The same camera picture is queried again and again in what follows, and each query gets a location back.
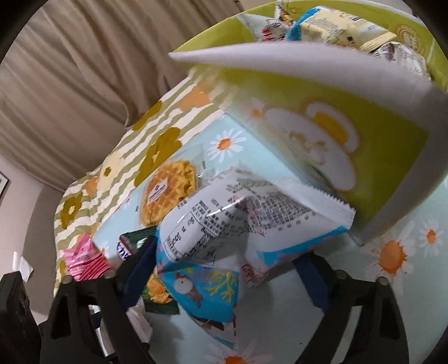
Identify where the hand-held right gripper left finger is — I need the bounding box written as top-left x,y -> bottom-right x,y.
40,236 -> 158,364

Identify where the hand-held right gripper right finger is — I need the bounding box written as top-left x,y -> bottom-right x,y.
293,254 -> 410,364

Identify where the blue cartoon snack packet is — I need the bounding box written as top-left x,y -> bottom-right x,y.
156,167 -> 356,351

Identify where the green cardboard box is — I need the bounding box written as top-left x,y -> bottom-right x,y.
168,0 -> 448,246

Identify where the grey white snack packet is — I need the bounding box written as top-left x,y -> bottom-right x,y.
371,40 -> 431,76
259,10 -> 298,43

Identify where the blue-edged cream snack packet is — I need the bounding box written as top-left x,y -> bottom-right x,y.
285,6 -> 398,50

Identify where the dark green snack packet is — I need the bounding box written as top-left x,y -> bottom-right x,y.
117,226 -> 179,314

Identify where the pink striped snack packet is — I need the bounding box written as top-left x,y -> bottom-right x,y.
63,233 -> 113,281

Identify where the clear waffle packet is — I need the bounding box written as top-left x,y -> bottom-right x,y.
135,145 -> 211,228

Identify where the floral striped blanket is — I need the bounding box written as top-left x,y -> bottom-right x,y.
52,75 -> 239,291

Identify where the beige curtain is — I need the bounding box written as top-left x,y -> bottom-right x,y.
0,0 -> 253,193

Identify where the framed wall poster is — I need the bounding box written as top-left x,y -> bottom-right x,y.
0,171 -> 11,204

